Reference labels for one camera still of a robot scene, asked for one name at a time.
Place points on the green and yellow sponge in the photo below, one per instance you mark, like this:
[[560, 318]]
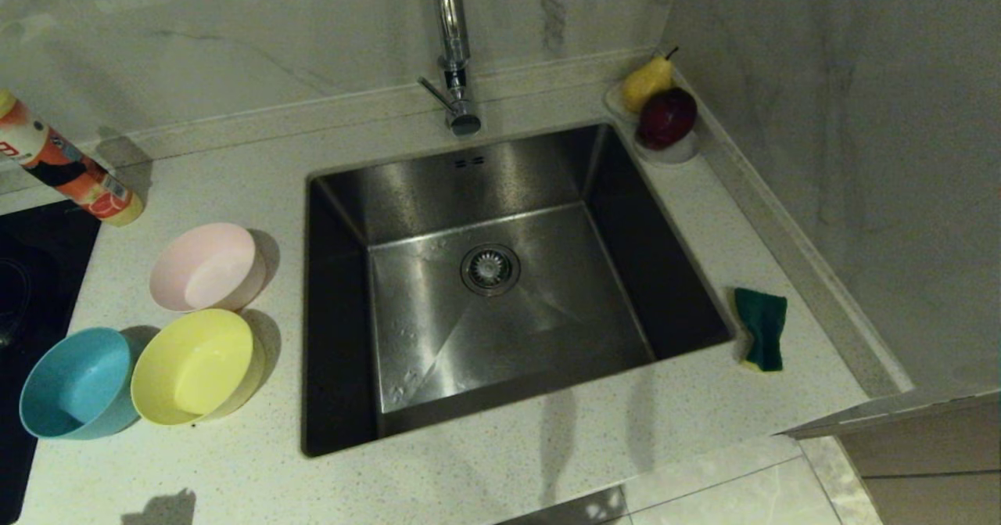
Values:
[[762, 321]]

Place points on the dark red apple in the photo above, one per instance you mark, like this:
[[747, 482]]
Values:
[[666, 118]]

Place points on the small white fruit dish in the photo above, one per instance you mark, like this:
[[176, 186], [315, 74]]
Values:
[[679, 155]]

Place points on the yellow pear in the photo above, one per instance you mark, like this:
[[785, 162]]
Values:
[[645, 83]]

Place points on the yellow plastic bowl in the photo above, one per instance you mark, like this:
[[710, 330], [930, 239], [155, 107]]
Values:
[[191, 368]]

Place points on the orange white dish soap bottle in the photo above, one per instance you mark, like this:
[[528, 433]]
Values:
[[70, 173]]

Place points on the black induction cooktop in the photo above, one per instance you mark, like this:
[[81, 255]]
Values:
[[39, 275]]

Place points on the round metal drain strainer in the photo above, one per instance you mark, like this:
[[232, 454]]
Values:
[[490, 269]]

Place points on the blue plastic bowl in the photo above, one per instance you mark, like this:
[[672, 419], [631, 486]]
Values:
[[74, 388]]

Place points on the beige wooden cabinet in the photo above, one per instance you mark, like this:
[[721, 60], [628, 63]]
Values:
[[931, 462]]

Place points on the pink plastic bowl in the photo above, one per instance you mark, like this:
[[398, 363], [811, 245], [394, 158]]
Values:
[[203, 271]]

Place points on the stainless steel sink basin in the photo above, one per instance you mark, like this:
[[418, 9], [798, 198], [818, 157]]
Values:
[[547, 181]]

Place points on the chrome faucet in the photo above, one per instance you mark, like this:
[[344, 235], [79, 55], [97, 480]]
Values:
[[453, 24]]

